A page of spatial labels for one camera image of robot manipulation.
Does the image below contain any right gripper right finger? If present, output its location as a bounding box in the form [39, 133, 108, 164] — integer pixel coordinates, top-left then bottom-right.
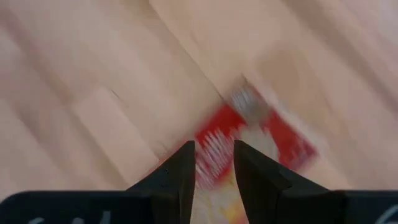
[233, 139, 343, 224]

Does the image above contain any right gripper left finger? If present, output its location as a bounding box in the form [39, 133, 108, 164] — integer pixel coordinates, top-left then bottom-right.
[126, 139, 197, 224]

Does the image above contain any red popcorn bag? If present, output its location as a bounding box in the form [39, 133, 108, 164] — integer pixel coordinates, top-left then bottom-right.
[158, 82, 320, 224]

